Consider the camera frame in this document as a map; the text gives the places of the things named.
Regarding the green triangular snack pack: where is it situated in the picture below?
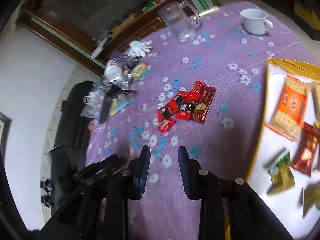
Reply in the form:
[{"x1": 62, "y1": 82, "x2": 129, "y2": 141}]
[{"x1": 266, "y1": 148, "x2": 295, "y2": 196}]

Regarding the small red candy pack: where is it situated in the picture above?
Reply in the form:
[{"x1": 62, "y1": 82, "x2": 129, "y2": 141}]
[{"x1": 158, "y1": 118, "x2": 176, "y2": 133}]

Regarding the yellow taped cardboard box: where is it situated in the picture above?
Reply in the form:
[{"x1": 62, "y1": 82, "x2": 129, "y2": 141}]
[{"x1": 248, "y1": 58, "x2": 319, "y2": 239}]

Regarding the dark red snack pack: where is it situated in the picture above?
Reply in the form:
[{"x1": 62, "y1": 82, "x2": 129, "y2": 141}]
[{"x1": 291, "y1": 122, "x2": 319, "y2": 178}]

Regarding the orange soda cracker pack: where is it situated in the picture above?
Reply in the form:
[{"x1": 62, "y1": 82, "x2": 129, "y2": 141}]
[{"x1": 266, "y1": 75, "x2": 311, "y2": 141}]

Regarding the red black candy pack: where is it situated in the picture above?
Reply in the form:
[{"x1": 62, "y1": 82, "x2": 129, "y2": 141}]
[{"x1": 157, "y1": 96, "x2": 184, "y2": 123}]

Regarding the dark red chocolate bar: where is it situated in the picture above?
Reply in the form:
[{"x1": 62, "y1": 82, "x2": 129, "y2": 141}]
[{"x1": 190, "y1": 86, "x2": 216, "y2": 124}]

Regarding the yellow label cracker pack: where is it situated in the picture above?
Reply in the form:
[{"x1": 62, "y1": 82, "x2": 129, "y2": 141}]
[{"x1": 310, "y1": 81, "x2": 320, "y2": 121}]

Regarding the black office chair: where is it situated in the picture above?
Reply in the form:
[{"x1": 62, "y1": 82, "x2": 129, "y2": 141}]
[{"x1": 50, "y1": 81, "x2": 93, "y2": 209}]

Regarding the black tablet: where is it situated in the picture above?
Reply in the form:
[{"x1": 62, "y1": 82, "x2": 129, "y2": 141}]
[{"x1": 99, "y1": 95, "x2": 112, "y2": 124}]

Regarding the colourful booklet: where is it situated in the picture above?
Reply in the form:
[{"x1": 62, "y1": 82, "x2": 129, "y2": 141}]
[{"x1": 110, "y1": 93, "x2": 136, "y2": 116}]

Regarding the clear plastic bag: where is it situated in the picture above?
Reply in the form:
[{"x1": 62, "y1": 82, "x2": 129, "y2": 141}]
[{"x1": 80, "y1": 82, "x2": 105, "y2": 119}]

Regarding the green cracker packet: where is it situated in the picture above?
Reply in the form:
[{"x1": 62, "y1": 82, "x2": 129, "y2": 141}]
[{"x1": 130, "y1": 62, "x2": 152, "y2": 82}]

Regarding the purple floral tablecloth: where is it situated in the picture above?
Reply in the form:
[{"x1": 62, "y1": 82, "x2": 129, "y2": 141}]
[{"x1": 86, "y1": 2, "x2": 313, "y2": 239}]

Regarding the white glove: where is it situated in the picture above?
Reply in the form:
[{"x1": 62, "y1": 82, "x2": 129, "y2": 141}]
[{"x1": 128, "y1": 40, "x2": 153, "y2": 59}]

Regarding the glass water pitcher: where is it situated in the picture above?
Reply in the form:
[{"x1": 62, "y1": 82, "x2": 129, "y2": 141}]
[{"x1": 158, "y1": 1, "x2": 201, "y2": 43}]

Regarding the white ceramic mug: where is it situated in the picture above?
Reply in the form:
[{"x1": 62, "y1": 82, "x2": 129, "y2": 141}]
[{"x1": 240, "y1": 9, "x2": 274, "y2": 36}]

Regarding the black camera device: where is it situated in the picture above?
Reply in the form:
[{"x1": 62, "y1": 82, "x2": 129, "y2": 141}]
[{"x1": 105, "y1": 83, "x2": 138, "y2": 101}]

